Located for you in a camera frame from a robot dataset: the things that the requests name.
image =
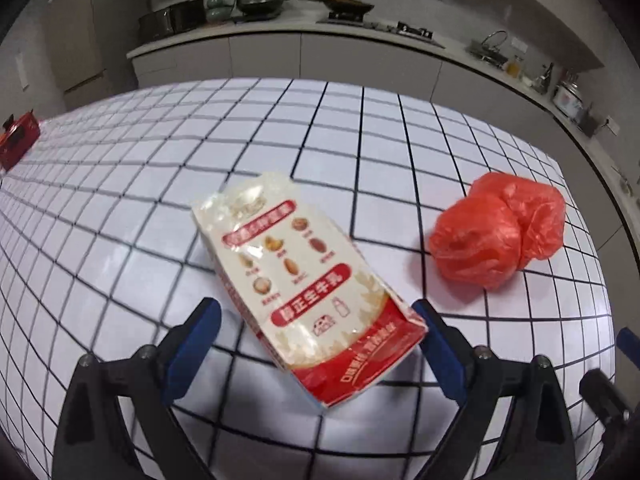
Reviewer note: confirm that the white and red snack bag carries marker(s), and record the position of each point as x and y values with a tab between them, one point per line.
300	280

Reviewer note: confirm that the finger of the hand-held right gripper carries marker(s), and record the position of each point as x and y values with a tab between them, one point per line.
605	395
627	342

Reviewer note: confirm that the beige refrigerator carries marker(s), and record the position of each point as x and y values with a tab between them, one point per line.
80	35

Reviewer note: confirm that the black gas stove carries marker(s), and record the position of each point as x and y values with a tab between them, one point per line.
385	30

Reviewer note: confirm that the yellow oil bottle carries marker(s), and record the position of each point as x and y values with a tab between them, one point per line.
513	66

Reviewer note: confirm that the black wok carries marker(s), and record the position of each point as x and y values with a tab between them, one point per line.
345	5

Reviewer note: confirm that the dark glass bottle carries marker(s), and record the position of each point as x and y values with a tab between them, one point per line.
548	79

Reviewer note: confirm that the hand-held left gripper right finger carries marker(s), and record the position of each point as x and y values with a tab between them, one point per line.
445	355

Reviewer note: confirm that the grey lidded pot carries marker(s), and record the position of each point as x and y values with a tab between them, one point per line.
262	2

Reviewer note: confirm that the white rice cooker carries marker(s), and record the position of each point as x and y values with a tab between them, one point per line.
569	97

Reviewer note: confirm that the green ceramic jar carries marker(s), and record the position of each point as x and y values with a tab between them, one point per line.
219	7

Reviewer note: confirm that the black countertop oven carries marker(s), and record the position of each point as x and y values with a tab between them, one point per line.
187	16

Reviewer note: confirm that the dark utensil holder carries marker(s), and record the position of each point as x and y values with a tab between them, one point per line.
592	121

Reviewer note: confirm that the white wall outlet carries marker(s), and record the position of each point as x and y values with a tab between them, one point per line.
611	125
519	48

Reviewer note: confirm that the red box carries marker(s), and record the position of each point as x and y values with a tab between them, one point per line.
20	140

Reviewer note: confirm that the red plastic bag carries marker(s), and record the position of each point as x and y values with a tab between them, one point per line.
490	230

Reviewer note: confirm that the grey kitchen counter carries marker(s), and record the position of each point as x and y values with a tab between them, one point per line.
350	60

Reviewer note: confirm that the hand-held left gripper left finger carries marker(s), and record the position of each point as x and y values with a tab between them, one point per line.
192	350

